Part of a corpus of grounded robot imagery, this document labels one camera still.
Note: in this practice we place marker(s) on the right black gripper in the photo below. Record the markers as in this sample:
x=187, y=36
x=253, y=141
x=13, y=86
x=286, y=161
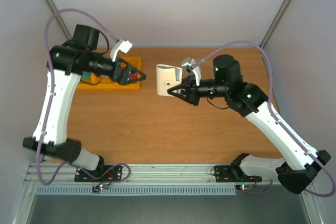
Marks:
x=193, y=93

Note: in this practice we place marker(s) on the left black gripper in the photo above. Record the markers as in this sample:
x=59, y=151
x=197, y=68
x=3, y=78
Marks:
x=123, y=80

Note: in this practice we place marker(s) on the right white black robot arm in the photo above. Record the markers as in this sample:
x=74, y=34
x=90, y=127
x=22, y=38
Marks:
x=300, y=162

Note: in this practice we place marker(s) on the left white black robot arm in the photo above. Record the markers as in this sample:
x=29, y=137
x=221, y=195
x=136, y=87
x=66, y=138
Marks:
x=68, y=62

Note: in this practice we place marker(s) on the red card in bin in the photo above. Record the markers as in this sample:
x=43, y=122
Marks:
x=133, y=75

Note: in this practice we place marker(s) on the teal card in bin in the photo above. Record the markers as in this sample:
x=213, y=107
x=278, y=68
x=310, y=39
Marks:
x=86, y=75

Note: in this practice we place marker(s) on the yellow three-compartment bin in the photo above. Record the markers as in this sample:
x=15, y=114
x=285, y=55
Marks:
x=104, y=82

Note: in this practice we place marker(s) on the right small circuit board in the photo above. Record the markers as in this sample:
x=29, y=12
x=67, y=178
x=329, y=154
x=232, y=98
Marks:
x=245, y=187

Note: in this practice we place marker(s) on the small circuit board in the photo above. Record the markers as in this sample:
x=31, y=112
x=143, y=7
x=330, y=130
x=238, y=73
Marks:
x=99, y=188
x=245, y=187

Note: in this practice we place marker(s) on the left small circuit board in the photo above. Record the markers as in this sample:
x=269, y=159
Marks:
x=99, y=188

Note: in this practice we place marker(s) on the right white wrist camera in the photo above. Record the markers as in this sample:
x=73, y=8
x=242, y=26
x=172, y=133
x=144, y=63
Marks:
x=189, y=65

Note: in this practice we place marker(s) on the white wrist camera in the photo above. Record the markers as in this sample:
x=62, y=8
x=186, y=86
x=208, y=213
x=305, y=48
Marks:
x=189, y=65
x=122, y=45

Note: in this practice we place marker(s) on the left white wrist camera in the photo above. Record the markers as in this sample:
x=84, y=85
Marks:
x=122, y=45

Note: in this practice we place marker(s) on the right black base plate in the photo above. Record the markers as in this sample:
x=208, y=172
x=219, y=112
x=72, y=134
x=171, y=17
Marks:
x=224, y=174

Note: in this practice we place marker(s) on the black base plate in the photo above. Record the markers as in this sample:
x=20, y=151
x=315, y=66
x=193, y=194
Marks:
x=224, y=174
x=104, y=173

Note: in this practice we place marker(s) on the grey slotted cable duct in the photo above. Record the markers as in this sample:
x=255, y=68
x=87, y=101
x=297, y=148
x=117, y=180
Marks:
x=139, y=190

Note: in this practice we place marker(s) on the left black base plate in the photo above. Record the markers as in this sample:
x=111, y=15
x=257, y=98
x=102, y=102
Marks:
x=104, y=173

